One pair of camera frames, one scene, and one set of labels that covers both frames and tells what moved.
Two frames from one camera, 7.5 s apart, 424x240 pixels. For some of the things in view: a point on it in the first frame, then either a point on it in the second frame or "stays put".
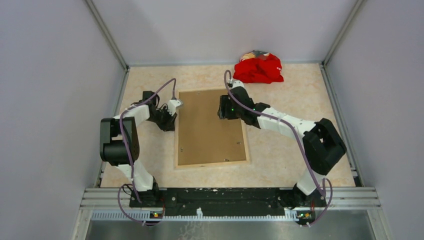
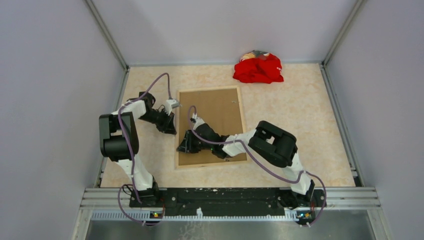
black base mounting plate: (226, 201) stays put
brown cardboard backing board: (203, 137) stays put
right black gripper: (223, 112) to (187, 145)
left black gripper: (169, 125) stays put
